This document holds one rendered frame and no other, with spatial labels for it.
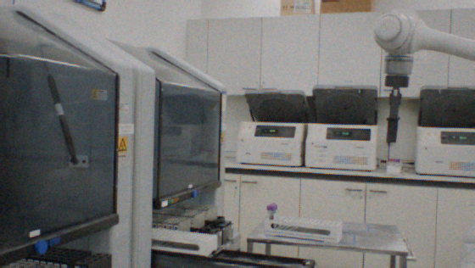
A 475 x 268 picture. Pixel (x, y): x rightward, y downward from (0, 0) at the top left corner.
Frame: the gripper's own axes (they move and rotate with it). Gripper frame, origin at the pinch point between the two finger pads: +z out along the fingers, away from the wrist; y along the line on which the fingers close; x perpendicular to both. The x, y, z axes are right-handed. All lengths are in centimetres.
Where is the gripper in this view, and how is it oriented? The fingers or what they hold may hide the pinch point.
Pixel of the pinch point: (391, 137)
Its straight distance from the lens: 165.6
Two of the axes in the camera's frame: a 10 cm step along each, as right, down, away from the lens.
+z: -0.6, 9.9, 0.9
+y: 3.3, -0.6, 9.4
